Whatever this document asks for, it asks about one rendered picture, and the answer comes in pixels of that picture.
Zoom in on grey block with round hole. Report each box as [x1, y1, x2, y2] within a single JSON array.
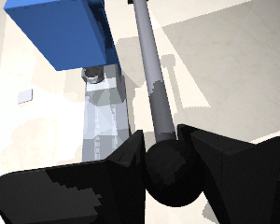
[[87, 64, 122, 106]]

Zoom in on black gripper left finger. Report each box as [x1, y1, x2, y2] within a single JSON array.
[[0, 130, 146, 224]]

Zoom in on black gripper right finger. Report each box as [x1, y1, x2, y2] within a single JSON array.
[[176, 124, 280, 224]]

